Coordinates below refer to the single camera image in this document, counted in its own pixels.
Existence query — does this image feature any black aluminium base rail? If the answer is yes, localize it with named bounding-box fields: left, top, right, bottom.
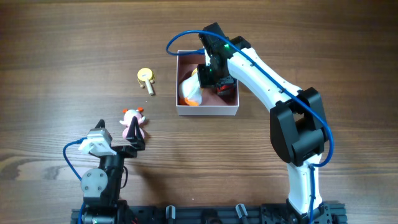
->
left=70, top=202, right=347, bottom=224

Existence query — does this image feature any white duck plush toy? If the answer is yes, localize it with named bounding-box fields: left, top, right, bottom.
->
left=178, top=69, right=203, bottom=106

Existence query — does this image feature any yellow wooden rattle drum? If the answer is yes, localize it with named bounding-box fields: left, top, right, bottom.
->
left=137, top=68, right=154, bottom=95

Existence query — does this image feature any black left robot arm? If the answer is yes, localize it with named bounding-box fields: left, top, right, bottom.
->
left=78, top=116, right=146, bottom=224

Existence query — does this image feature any red toy fire truck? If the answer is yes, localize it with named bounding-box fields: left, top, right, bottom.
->
left=216, top=84, right=236, bottom=96

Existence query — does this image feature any pink pig plush toy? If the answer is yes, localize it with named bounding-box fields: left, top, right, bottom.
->
left=119, top=107, right=146, bottom=139

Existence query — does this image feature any white box pink inside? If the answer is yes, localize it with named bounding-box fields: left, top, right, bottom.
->
left=175, top=50, right=239, bottom=116

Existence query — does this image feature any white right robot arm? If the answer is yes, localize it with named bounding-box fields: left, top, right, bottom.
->
left=198, top=22, right=328, bottom=223

